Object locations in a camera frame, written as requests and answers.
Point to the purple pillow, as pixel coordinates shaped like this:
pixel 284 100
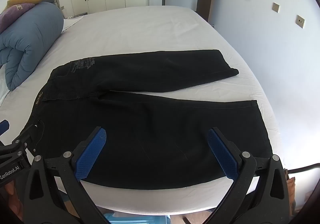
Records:
pixel 12 15

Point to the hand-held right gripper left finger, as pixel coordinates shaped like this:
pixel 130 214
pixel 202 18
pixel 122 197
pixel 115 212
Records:
pixel 91 153

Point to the rolled blue duvet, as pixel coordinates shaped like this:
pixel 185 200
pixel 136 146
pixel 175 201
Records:
pixel 32 38

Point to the bed with white sheet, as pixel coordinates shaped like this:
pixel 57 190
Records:
pixel 150 28

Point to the beige wall socket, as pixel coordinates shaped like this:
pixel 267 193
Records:
pixel 300 21
pixel 276 7

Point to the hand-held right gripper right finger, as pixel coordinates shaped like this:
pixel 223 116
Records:
pixel 222 153

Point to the black pants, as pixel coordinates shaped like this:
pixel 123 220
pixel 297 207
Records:
pixel 150 126

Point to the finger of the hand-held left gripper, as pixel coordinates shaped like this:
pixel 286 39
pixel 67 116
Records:
pixel 23 138
pixel 3 125

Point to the blue plastic storage box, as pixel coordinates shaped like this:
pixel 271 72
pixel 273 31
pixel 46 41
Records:
pixel 140 219

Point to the person's left hand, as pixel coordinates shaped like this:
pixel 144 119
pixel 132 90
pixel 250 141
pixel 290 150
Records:
pixel 10 187

